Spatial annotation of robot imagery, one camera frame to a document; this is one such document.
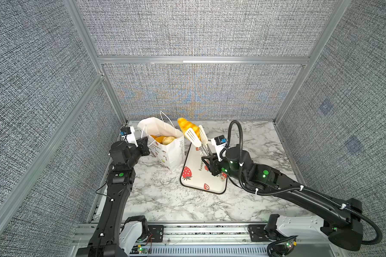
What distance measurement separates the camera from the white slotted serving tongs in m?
0.66

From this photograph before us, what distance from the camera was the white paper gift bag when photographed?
2.54ft

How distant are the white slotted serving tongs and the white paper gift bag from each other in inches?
4.7
